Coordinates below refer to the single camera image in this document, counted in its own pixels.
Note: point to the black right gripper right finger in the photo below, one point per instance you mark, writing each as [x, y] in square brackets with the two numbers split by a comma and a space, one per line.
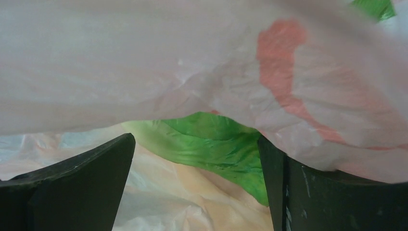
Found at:
[305, 199]

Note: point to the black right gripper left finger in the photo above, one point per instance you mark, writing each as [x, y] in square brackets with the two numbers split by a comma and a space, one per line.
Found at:
[81, 193]

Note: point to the pink plastic grocery bag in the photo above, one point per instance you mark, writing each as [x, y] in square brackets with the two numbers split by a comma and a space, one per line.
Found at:
[325, 81]

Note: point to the green lettuce leaf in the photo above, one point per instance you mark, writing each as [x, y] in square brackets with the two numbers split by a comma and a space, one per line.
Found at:
[211, 142]

